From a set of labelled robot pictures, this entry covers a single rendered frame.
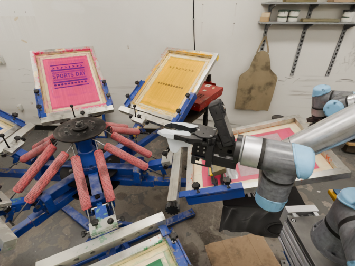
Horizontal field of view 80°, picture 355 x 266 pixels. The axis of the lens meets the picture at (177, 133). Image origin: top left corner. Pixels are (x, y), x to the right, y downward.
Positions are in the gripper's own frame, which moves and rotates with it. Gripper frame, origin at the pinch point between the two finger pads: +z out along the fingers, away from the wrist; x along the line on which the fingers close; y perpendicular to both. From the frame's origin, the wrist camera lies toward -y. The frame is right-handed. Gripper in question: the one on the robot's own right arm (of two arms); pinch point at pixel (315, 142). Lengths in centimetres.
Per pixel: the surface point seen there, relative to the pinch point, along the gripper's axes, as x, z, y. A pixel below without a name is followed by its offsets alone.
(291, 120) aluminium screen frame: -3.6, -1.6, -25.3
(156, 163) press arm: -96, -6, 2
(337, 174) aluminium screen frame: -3.7, -2.7, 29.3
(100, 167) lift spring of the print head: -120, -24, 20
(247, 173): -41.9, 1.3, 15.9
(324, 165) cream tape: -4.5, 0.4, 19.4
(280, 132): -13.6, 0.7, -16.9
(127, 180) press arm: -120, 3, 3
